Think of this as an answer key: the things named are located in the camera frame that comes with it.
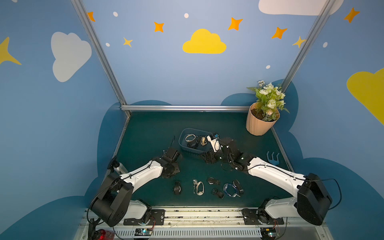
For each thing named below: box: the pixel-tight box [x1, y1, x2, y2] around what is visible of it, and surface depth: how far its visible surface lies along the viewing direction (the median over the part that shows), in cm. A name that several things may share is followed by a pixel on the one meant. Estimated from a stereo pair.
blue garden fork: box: [266, 151, 280, 166], surface depth 98 cm
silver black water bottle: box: [113, 162, 128, 175], surface depth 83 cm
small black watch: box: [211, 188, 225, 199], surface depth 82 cm
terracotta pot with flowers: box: [245, 80, 290, 136], surface depth 98 cm
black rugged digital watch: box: [174, 181, 182, 195], surface depth 81 cm
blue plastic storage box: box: [178, 128, 214, 154], surface depth 105 cm
